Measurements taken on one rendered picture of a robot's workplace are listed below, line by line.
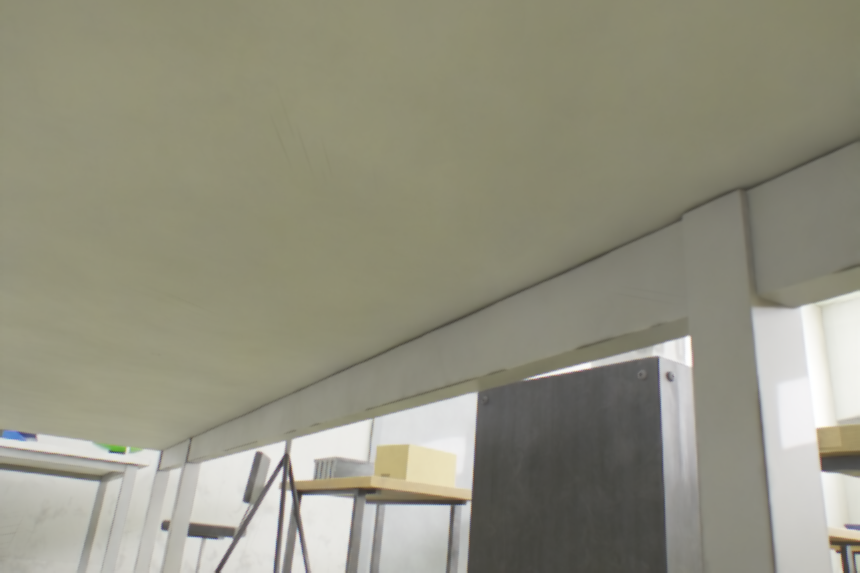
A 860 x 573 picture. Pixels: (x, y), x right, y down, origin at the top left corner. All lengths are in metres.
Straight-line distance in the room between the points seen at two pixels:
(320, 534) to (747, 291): 5.75
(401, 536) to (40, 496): 2.83
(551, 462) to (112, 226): 0.43
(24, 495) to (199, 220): 5.24
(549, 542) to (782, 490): 0.34
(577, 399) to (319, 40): 0.46
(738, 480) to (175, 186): 0.35
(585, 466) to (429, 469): 3.58
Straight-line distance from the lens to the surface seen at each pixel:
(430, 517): 6.44
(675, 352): 0.77
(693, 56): 0.31
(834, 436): 1.67
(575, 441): 0.66
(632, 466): 0.62
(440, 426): 6.53
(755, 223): 0.40
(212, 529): 4.27
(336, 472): 4.72
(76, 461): 3.46
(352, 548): 3.97
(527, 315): 0.53
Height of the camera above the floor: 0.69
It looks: 22 degrees up
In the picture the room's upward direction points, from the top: 6 degrees clockwise
